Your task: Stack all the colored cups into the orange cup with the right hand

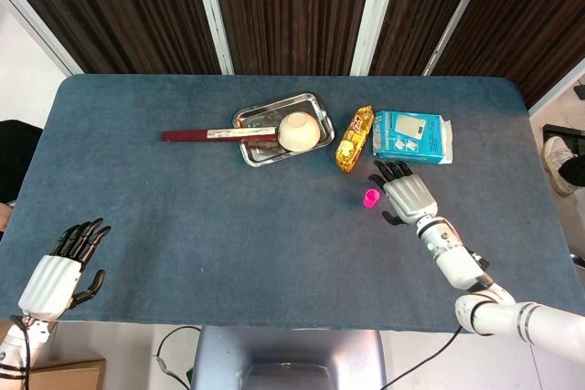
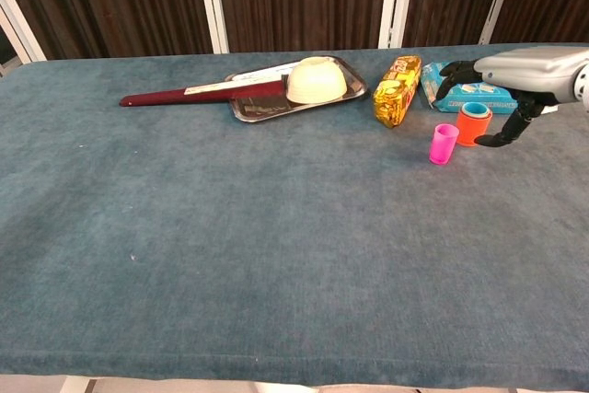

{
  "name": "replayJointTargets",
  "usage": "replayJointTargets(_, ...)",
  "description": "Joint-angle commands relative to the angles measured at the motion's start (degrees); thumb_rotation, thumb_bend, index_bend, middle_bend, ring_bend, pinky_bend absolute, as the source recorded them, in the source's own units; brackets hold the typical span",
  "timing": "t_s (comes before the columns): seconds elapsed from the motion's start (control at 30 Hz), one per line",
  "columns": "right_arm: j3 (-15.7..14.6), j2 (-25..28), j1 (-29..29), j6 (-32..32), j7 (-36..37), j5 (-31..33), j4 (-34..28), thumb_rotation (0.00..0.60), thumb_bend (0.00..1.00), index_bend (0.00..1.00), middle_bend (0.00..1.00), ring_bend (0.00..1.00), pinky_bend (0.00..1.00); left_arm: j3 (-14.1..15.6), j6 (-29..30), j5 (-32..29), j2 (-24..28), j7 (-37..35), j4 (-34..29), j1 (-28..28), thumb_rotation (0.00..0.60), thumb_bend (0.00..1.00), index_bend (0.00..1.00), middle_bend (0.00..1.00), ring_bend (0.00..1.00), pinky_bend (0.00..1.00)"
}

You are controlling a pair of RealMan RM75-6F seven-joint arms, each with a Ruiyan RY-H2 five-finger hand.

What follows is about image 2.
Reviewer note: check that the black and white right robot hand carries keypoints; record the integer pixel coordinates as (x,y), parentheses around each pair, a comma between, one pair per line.
(529,68)

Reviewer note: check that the light blue plastic cup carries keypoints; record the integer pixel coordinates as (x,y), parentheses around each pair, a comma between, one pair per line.
(475,110)

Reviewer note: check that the pink plastic cup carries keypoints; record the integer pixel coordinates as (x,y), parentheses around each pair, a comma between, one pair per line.
(442,146)

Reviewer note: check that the blue kitchen scale box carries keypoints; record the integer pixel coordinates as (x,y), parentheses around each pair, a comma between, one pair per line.
(478,100)

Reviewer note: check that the orange plastic cup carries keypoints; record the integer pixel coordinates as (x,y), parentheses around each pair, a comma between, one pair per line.
(471,130)

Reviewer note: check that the yellow snack packet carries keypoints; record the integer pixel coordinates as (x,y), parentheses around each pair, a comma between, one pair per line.
(396,94)

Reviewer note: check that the cream upturned bowl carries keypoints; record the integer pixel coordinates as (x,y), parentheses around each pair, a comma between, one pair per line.
(316,82)

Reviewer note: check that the stainless steel tray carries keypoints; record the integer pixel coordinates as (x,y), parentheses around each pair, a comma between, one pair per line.
(262,112)

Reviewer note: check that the blue table cloth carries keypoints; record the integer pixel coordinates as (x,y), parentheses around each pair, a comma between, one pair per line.
(276,227)

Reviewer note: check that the long maroon case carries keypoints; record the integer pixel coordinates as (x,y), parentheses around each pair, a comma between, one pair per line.
(184,95)

